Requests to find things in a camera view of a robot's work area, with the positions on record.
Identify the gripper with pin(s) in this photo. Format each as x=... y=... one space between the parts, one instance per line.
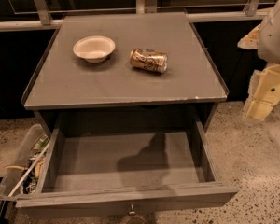
x=275 y=39

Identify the grey top drawer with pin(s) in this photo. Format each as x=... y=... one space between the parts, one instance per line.
x=95 y=175

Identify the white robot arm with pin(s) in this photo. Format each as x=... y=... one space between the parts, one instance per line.
x=265 y=38

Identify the grey drawer cabinet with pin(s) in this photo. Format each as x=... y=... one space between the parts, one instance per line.
x=63 y=81

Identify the metal drawer knob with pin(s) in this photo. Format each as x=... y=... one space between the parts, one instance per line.
x=132 y=211

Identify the crushed gold soda can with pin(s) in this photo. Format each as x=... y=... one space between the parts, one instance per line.
x=149 y=60

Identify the white paper bowl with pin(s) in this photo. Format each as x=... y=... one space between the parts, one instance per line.
x=94 y=49

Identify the clear plastic bin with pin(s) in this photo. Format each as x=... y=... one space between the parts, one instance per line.
x=31 y=146

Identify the white stick in bin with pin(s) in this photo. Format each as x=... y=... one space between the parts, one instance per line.
x=37 y=159

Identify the aluminium railing frame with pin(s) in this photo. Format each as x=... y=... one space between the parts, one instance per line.
x=25 y=15

